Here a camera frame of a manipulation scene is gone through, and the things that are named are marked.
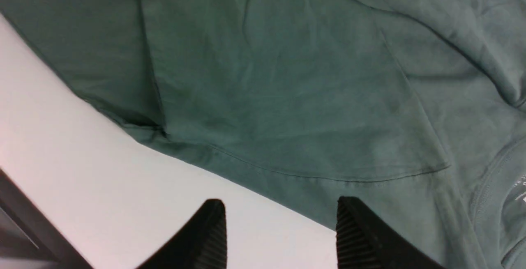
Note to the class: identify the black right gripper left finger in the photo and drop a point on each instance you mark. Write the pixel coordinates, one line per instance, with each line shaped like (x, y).
(200, 244)

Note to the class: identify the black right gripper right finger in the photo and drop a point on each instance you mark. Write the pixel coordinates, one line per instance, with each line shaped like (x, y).
(365, 241)

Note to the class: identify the green long sleeve shirt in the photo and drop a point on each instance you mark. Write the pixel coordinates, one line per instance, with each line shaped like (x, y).
(417, 107)

